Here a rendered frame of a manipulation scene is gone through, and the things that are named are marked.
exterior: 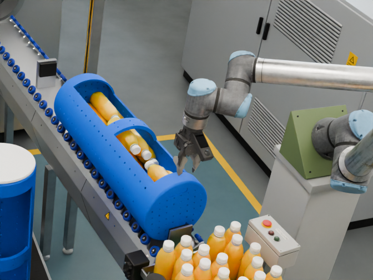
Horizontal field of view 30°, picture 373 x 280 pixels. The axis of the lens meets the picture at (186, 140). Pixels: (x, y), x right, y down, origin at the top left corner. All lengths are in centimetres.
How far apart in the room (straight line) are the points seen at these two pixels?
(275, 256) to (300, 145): 61
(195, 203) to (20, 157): 77
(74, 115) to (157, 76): 293
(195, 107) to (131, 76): 351
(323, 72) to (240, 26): 270
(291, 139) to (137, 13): 425
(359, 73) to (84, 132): 121
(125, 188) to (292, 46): 212
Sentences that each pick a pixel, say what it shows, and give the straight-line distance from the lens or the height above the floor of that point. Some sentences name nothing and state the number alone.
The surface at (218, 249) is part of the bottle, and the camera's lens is 264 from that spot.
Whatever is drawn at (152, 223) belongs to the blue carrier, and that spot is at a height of 107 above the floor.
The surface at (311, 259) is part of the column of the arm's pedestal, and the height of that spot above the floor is 63.
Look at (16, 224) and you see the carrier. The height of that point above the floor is 60.
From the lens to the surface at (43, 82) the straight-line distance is 368.
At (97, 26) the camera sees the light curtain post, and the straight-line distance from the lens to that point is 383.
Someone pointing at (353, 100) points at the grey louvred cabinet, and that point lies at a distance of 407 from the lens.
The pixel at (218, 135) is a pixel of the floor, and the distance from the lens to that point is 529.
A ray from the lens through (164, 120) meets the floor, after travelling 534.
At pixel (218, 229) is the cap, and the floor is 111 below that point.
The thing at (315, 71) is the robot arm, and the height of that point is 176.
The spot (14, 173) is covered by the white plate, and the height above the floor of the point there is 104.
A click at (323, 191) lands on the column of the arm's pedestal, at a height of 105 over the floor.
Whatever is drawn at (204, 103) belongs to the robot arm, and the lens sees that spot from 239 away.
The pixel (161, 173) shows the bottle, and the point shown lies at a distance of 269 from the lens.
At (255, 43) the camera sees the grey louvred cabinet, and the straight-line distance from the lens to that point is 490.
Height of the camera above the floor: 275
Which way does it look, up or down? 32 degrees down
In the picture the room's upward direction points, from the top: 11 degrees clockwise
